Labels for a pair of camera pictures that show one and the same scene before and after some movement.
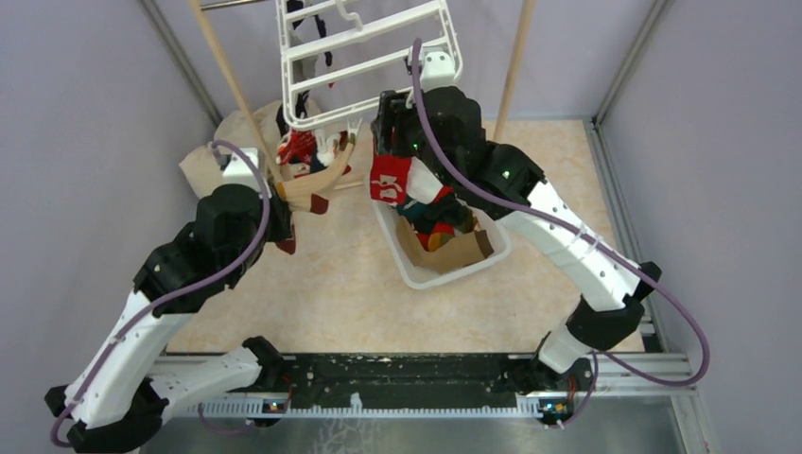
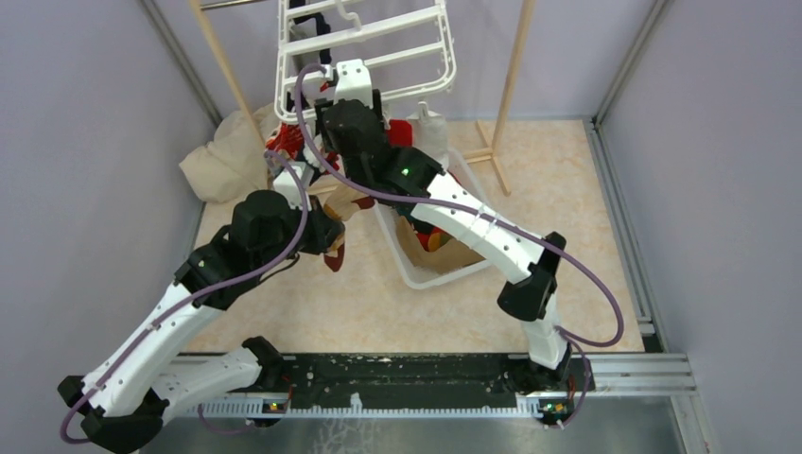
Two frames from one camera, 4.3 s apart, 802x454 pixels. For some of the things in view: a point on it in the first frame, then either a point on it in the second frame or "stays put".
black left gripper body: [277, 226] -> [314, 238]
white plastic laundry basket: [418, 277] stays put
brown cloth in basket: [455, 253] stays put
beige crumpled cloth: [202, 167] stays put
